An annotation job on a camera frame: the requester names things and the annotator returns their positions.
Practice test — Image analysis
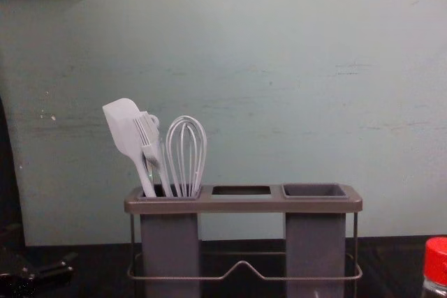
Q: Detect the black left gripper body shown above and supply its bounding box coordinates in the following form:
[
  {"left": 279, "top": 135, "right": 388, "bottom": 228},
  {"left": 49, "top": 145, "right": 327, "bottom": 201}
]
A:
[{"left": 0, "top": 246, "right": 37, "bottom": 298}]

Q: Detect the grey plastic utensil cup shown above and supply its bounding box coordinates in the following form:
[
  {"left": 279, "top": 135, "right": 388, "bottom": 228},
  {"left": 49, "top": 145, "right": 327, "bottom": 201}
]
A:
[
  {"left": 136, "top": 186, "right": 203, "bottom": 298},
  {"left": 281, "top": 182, "right": 351, "bottom": 298}
]

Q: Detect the white silicone spatula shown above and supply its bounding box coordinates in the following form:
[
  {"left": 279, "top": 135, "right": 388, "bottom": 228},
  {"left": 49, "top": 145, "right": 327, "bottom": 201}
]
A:
[{"left": 101, "top": 98, "right": 159, "bottom": 198}]

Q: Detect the white silicone basting brush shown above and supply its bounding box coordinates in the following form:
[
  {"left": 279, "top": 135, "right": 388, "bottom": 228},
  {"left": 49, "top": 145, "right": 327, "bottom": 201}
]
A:
[{"left": 132, "top": 110, "right": 162, "bottom": 159}]

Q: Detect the white silicone whisk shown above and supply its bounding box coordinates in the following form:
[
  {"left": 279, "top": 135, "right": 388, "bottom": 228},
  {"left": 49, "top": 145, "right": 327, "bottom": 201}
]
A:
[{"left": 165, "top": 114, "right": 208, "bottom": 198}]

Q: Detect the black table cloth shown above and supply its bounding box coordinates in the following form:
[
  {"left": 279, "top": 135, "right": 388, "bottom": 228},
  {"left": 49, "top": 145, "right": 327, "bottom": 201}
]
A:
[{"left": 0, "top": 237, "right": 447, "bottom": 298}]

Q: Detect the glass bottle with red cap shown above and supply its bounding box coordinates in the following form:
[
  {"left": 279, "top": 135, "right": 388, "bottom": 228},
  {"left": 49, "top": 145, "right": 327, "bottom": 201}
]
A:
[{"left": 420, "top": 236, "right": 447, "bottom": 298}]

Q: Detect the steel wire utensil rack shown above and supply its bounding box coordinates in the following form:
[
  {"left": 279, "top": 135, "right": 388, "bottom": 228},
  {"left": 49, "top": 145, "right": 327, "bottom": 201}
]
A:
[{"left": 124, "top": 182, "right": 364, "bottom": 298}]

